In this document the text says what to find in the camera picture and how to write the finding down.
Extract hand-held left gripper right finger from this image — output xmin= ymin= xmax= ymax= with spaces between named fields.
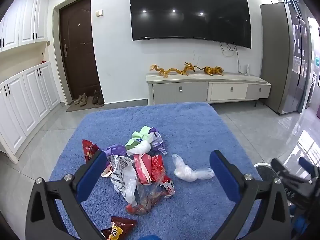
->
xmin=209 ymin=150 xmax=292 ymax=240

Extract brown entrance door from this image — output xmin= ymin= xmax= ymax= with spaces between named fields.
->
xmin=59 ymin=0 xmax=105 ymax=105

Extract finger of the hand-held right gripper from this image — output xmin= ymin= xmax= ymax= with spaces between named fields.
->
xmin=299 ymin=157 xmax=320 ymax=174
xmin=271 ymin=158 xmax=313 ymax=189

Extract black wall television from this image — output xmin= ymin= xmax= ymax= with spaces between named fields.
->
xmin=129 ymin=0 xmax=252 ymax=49

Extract clear white plastic bag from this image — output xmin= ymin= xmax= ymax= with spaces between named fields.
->
xmin=171 ymin=154 xmax=215 ymax=182

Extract purple white wrapper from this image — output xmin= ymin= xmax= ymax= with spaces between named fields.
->
xmin=149 ymin=127 xmax=168 ymax=155

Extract red foil packet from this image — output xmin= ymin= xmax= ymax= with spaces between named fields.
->
xmin=133 ymin=153 xmax=165 ymax=185

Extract golden tiger figurine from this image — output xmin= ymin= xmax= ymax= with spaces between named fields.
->
xmin=199 ymin=66 xmax=224 ymax=76

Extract golden dragon figurine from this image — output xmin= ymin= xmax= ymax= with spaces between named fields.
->
xmin=150 ymin=61 xmax=200 ymax=77

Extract white tissue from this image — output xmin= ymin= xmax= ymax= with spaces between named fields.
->
xmin=126 ymin=141 xmax=151 ymax=156

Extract blue fuzzy blanket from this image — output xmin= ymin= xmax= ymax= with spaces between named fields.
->
xmin=49 ymin=102 xmax=263 ymax=240

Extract white rimmed trash can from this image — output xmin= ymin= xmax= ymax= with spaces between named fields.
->
xmin=254 ymin=162 xmax=278 ymax=183

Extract grey refrigerator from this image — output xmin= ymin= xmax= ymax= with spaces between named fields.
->
xmin=260 ymin=2 xmax=313 ymax=115

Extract white washing machine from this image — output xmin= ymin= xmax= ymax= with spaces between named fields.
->
xmin=306 ymin=70 xmax=317 ymax=105

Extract printed white plastic bag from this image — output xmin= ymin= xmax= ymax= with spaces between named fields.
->
xmin=101 ymin=154 xmax=138 ymax=204

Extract white lower cabinets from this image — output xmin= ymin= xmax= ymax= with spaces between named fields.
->
xmin=0 ymin=61 xmax=61 ymax=164

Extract white grey television stand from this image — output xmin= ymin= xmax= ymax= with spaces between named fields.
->
xmin=146 ymin=72 xmax=272 ymax=107

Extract dark red snack packet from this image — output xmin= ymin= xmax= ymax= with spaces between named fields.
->
xmin=101 ymin=216 xmax=137 ymax=240

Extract white cabinets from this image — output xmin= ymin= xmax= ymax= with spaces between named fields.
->
xmin=0 ymin=0 xmax=48 ymax=53
xmin=0 ymin=61 xmax=61 ymax=164

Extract green white wrapper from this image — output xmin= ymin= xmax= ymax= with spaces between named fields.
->
xmin=125 ymin=126 xmax=153 ymax=150

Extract brown doormat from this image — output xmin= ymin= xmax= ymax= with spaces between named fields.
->
xmin=66 ymin=99 xmax=105 ymax=112

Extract television cables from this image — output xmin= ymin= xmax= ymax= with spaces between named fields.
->
xmin=220 ymin=42 xmax=241 ymax=73

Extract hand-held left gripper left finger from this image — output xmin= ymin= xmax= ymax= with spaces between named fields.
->
xmin=25 ymin=150 xmax=108 ymax=240

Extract clear bag with red scraps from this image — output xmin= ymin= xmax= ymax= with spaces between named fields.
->
xmin=125 ymin=174 xmax=176 ymax=216

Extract white upper cabinets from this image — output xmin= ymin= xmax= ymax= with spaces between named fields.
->
xmin=0 ymin=0 xmax=48 ymax=53

